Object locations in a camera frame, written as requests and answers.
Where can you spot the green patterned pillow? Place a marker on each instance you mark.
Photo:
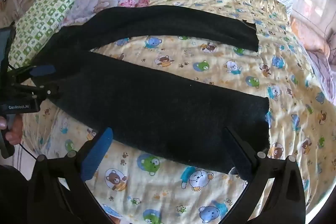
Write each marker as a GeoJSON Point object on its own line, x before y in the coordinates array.
{"type": "Point", "coordinates": [39, 22]}

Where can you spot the black pants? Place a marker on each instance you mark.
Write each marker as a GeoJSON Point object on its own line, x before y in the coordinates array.
{"type": "Point", "coordinates": [157, 108]}

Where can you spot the person's left hand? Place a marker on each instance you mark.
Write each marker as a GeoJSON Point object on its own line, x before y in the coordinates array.
{"type": "Point", "coordinates": [15, 132]}

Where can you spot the pink blanket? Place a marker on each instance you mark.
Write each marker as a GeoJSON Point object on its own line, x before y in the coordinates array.
{"type": "Point", "coordinates": [315, 43]}

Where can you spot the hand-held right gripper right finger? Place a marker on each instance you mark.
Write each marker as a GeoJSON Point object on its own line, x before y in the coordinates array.
{"type": "Point", "coordinates": [244, 158]}

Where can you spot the yellow bear print bedsheet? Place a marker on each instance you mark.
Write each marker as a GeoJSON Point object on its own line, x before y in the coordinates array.
{"type": "Point", "coordinates": [183, 56]}

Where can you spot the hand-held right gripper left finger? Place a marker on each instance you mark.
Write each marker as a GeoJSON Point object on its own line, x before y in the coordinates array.
{"type": "Point", "coordinates": [97, 153]}

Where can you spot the person's dark clothing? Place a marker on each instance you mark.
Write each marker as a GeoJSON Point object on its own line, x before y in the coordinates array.
{"type": "Point", "coordinates": [11, 195]}

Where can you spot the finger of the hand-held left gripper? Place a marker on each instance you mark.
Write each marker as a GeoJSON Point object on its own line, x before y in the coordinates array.
{"type": "Point", "coordinates": [43, 70]}
{"type": "Point", "coordinates": [44, 90]}

